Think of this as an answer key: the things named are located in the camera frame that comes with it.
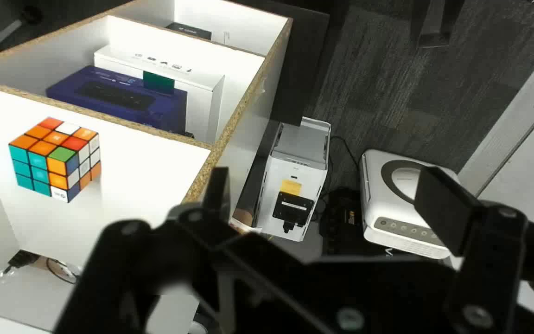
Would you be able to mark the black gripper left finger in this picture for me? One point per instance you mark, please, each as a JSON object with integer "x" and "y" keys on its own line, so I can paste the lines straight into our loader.
{"x": 124, "y": 271}

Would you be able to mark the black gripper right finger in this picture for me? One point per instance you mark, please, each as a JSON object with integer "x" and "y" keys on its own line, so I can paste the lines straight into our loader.
{"x": 482, "y": 265}

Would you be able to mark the rubik's cube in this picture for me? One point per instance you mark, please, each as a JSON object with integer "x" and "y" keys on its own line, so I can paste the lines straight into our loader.
{"x": 46, "y": 158}

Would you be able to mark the white wooden shelf unit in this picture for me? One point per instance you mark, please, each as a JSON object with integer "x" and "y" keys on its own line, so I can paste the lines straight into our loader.
{"x": 143, "y": 178}

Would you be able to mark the white air purifier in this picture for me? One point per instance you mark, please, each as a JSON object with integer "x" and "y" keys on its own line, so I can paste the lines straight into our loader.
{"x": 378, "y": 204}

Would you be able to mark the dark blue box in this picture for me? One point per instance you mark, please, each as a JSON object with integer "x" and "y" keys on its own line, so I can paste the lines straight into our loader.
{"x": 115, "y": 98}

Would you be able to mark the black device on tower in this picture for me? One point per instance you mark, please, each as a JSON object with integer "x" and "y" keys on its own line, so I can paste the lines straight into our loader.
{"x": 291, "y": 210}

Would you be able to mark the yellow sticky note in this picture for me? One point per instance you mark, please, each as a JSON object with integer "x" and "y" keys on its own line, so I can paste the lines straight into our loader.
{"x": 291, "y": 187}

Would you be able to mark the white computer tower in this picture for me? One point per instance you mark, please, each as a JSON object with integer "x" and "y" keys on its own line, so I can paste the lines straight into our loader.
{"x": 297, "y": 158}

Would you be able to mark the white cardboard box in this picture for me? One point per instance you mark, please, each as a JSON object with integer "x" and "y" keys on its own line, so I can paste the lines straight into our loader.
{"x": 180, "y": 65}

